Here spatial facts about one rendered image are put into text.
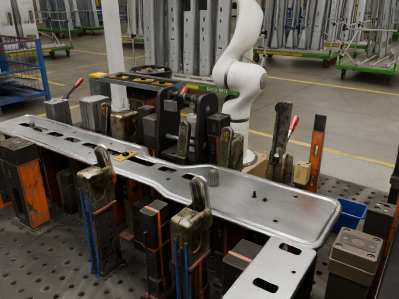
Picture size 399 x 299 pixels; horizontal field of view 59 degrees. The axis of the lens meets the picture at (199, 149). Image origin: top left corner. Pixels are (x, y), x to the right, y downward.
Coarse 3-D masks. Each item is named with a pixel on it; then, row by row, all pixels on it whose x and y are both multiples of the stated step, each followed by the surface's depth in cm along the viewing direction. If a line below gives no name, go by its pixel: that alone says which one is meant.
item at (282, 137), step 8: (280, 104) 93; (288, 104) 94; (280, 112) 93; (288, 112) 95; (280, 120) 98; (288, 120) 96; (280, 128) 98; (288, 128) 97; (280, 136) 98; (272, 144) 99; (280, 144) 99; (272, 152) 100; (280, 152) 98; (272, 160) 100; (280, 160) 99
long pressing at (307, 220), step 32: (0, 128) 143; (32, 128) 142; (64, 128) 142; (96, 160) 114; (128, 160) 113; (160, 160) 112; (160, 192) 96; (224, 192) 94; (256, 192) 94; (288, 192) 94; (256, 224) 81; (288, 224) 81; (320, 224) 81
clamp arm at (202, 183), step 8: (200, 176) 77; (192, 184) 77; (200, 184) 76; (192, 192) 79; (200, 192) 77; (208, 192) 79; (192, 200) 81; (200, 200) 79; (208, 200) 80; (200, 208) 81
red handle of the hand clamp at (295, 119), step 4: (296, 116) 105; (292, 120) 105; (296, 120) 105; (292, 124) 104; (296, 124) 104; (292, 128) 103; (292, 132) 104; (288, 136) 102; (288, 140) 102; (280, 148) 100; (276, 152) 100; (276, 156) 99
